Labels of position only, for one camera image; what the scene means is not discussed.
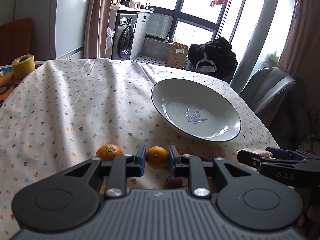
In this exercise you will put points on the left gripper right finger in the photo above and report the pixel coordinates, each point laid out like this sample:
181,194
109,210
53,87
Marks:
194,170

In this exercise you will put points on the cardboard box on floor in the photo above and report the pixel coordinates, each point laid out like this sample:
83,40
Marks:
178,55

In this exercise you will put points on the floral white tablecloth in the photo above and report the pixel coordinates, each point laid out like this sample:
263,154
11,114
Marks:
61,113

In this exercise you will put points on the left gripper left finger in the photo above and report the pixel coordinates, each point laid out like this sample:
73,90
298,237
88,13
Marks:
120,169

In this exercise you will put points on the black clothes pile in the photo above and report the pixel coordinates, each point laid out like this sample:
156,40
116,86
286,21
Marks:
214,58

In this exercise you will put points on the pink curtain right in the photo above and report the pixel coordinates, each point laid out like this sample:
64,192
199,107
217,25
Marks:
300,57

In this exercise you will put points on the brown wooden chair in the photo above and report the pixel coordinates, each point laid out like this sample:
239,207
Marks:
15,40

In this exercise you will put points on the small orange kumquat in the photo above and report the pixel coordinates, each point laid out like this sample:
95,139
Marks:
157,157

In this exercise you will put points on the yellow tape roll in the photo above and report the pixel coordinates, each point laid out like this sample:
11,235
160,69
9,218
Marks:
23,66

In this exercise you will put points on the small orange behind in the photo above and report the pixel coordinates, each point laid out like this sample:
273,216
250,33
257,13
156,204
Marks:
184,151

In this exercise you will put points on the left orange tangerine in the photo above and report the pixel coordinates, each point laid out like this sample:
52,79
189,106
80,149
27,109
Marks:
108,152

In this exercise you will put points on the grey leather chair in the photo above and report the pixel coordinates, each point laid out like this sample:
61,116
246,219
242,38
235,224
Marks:
265,92

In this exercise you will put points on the peeled grapefruit segment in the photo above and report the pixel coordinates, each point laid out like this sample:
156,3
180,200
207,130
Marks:
260,152

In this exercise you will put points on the dark brown passion fruit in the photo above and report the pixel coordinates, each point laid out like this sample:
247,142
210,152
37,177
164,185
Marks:
173,182

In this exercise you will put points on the white refrigerator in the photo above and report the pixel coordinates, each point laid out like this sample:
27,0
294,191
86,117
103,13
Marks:
58,27

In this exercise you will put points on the pink beige curtain left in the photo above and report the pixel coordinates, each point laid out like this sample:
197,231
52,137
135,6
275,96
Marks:
96,29

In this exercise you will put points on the white kitchen cabinet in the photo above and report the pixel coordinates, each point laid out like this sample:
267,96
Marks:
139,34

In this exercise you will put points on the orange cat table mat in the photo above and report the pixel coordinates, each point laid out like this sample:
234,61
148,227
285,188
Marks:
7,86

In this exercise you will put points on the white bowl blue rim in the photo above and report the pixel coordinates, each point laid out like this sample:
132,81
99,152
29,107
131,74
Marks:
195,111

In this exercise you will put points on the grey washing machine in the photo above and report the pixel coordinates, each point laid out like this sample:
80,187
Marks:
123,36

